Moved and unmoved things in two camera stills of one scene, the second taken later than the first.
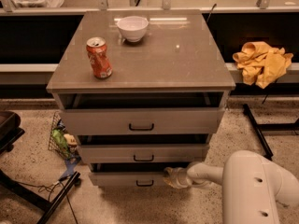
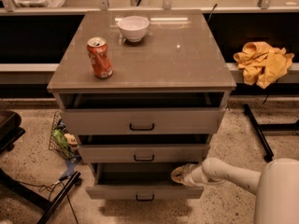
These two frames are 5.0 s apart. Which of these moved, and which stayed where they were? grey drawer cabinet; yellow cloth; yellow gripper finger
Moved: yellow gripper finger
Stayed: yellow cloth; grey drawer cabinet
